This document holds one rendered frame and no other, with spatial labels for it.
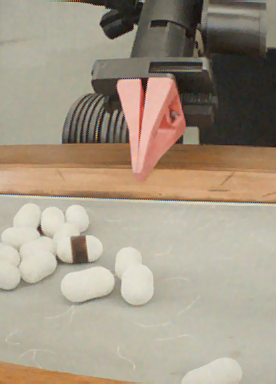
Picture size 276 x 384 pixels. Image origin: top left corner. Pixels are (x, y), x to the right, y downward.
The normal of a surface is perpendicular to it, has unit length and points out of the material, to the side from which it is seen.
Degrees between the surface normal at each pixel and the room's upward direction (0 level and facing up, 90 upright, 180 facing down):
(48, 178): 45
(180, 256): 0
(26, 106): 89
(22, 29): 89
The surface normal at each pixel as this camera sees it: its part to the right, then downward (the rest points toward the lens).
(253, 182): -0.22, -0.45
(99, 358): -0.05, -0.95
